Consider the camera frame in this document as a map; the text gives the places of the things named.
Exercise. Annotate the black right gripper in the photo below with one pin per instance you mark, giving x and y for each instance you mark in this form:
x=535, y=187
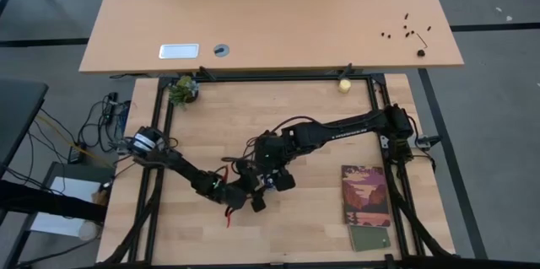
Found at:
x=274, y=151

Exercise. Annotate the black aluminium frame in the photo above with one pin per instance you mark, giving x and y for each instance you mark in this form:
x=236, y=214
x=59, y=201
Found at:
x=274, y=78

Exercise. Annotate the yellow candle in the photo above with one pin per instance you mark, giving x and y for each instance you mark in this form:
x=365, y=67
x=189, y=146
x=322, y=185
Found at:
x=344, y=86

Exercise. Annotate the blue floor item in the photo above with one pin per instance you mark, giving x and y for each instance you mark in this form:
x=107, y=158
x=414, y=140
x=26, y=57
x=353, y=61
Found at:
x=123, y=117

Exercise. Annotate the potted succulent plant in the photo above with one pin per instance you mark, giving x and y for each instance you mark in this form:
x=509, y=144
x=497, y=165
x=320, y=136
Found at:
x=183, y=92

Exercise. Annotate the black beam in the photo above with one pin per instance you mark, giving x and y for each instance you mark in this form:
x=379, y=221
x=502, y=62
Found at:
x=42, y=201

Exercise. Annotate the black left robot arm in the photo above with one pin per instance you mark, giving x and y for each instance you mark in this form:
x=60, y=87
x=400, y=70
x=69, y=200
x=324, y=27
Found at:
x=185, y=168

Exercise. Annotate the white rectangular tray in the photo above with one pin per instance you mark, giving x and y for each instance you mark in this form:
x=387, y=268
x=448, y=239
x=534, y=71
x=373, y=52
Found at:
x=179, y=51

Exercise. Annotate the small black knob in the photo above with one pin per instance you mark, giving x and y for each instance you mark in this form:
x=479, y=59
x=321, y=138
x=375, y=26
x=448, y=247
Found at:
x=421, y=53

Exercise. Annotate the clear plastic cup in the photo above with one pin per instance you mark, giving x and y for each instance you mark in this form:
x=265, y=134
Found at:
x=88, y=231

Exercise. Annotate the black clamp lever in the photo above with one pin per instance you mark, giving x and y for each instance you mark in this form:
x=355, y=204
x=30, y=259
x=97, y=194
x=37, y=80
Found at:
x=346, y=71
x=206, y=73

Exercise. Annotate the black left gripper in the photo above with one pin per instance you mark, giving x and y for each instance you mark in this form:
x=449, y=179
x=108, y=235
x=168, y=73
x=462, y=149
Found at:
x=234, y=195

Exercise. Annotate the black side table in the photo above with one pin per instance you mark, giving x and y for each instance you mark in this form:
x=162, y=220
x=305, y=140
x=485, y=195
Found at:
x=19, y=113

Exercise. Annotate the grey cart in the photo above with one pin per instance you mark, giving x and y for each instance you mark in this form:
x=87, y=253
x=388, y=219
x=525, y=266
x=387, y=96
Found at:
x=63, y=170

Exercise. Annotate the black power adapter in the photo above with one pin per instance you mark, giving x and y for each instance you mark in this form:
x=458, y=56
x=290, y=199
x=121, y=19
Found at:
x=76, y=154

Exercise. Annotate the black allen key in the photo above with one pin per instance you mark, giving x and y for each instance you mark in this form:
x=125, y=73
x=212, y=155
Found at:
x=422, y=40

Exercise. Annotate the landscape art book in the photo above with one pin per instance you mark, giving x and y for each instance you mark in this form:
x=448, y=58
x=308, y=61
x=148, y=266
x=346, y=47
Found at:
x=365, y=195

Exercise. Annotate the beige wooden desk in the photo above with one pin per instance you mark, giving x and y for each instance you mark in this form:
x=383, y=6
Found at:
x=274, y=16

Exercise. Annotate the black power strip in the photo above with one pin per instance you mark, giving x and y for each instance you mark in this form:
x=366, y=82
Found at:
x=111, y=106

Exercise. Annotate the green notebook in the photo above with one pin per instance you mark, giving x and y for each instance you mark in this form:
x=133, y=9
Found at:
x=369, y=238

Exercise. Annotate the white paper sheet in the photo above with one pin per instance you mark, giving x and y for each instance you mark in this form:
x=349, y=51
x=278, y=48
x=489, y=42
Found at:
x=73, y=186

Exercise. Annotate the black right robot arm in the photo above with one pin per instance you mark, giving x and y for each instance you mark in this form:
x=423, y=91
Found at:
x=350, y=127

